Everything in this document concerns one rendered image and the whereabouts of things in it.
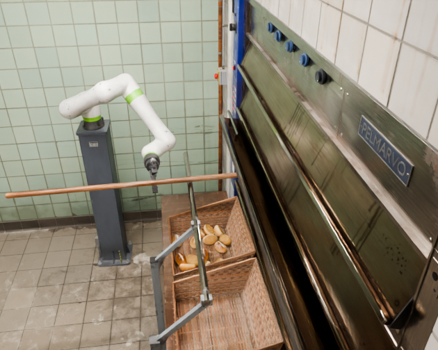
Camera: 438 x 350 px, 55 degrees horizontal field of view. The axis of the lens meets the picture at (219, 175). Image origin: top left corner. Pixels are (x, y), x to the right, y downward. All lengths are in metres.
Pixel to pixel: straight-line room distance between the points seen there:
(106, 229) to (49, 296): 0.64
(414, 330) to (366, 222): 0.27
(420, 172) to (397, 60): 0.23
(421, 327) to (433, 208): 0.24
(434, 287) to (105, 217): 2.78
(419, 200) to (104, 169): 2.50
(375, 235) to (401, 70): 0.39
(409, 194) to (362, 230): 0.21
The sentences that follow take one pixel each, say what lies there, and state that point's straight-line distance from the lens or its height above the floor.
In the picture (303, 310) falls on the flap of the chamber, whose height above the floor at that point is 1.40.
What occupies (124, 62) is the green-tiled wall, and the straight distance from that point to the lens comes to 3.38.
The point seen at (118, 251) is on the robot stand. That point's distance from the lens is 3.58.
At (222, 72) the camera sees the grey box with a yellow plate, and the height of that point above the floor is 1.50.
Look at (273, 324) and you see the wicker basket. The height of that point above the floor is 0.83.
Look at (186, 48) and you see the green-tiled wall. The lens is 3.35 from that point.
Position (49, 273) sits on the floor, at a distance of 3.73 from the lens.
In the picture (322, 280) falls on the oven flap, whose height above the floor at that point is 1.48.
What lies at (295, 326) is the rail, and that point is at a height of 1.43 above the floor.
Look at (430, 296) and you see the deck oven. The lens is 0.92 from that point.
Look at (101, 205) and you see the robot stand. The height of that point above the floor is 0.59.
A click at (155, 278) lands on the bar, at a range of 2.29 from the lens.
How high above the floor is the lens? 2.46
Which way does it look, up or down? 32 degrees down
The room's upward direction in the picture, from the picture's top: straight up
